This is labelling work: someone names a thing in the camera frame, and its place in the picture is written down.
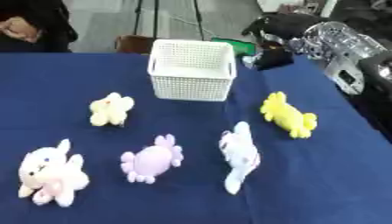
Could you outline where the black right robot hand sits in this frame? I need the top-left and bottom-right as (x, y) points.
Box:
(240, 13), (328, 72)

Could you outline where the green box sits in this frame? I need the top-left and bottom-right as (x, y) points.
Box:
(209, 37), (259, 56)

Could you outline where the bright yellow candy plush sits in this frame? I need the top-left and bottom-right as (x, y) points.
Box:
(258, 91), (319, 140)

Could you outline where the white perforated plastic basket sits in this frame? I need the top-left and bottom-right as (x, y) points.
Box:
(145, 38), (239, 102)

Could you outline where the black tripod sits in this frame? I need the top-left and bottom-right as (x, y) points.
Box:
(131, 0), (207, 42)

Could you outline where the white and blue plush toy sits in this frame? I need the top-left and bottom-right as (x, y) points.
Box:
(217, 121), (263, 196)

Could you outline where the pink candy plush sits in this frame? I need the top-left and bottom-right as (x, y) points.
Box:
(119, 133), (186, 185)

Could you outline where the pale yellow flower plush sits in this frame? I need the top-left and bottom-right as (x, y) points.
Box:
(88, 92), (137, 128)

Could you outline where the person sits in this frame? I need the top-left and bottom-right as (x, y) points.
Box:
(0, 0), (80, 53)

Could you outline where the white and pink bunny plush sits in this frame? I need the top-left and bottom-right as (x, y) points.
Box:
(17, 138), (92, 208)

